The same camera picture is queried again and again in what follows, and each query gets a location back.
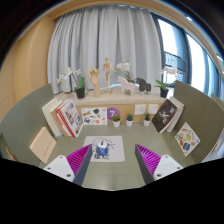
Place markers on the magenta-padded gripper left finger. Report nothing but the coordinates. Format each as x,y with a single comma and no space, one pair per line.
58,166

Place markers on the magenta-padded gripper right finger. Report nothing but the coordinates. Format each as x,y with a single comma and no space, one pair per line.
166,165

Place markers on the blue and white computer mouse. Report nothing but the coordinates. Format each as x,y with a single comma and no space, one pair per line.
101,149

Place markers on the white mouse pad with drawing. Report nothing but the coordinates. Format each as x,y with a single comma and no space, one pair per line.
116,150

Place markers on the beige card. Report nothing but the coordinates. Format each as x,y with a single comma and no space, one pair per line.
43,145

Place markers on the food picture card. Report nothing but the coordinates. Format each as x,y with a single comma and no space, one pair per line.
187,139

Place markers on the wooden chair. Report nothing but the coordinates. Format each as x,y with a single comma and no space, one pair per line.
10,153

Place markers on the black cover book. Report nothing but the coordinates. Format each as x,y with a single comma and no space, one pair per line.
165,115

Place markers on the red-edged photo magazine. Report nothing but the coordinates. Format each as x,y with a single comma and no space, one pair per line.
71,116

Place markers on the thick white book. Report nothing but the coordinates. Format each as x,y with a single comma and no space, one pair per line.
50,115

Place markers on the grey striped book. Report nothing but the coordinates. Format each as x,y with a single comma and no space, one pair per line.
182,111

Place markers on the white sticker sheet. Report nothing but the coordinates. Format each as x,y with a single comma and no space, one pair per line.
94,116

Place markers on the green desk partition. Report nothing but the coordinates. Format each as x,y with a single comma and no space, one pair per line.
23,113
203,110

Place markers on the large white orchid black pot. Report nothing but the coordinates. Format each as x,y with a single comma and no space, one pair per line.
164,92

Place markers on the purple round sign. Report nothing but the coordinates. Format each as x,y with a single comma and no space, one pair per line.
112,112

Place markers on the small white orchid black pot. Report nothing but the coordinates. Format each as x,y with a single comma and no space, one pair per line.
80,92

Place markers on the black horse figure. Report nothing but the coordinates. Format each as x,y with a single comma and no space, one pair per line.
144,86

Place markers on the wooden desk ledge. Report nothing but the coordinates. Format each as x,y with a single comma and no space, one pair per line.
110,99

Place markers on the pink horse figure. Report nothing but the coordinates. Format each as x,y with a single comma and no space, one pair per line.
126,87

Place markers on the wooden hand model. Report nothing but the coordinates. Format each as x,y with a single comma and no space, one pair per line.
94,78

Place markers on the wooden mannequin figure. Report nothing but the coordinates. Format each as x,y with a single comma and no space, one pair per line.
107,71

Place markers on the white orchid in black pot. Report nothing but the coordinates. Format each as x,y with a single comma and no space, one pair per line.
122,66

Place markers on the window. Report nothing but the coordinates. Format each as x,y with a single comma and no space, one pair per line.
196,56

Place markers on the grey curtain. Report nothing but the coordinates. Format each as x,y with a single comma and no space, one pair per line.
100,33

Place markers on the white wall socket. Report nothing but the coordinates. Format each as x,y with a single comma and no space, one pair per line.
153,109
140,109

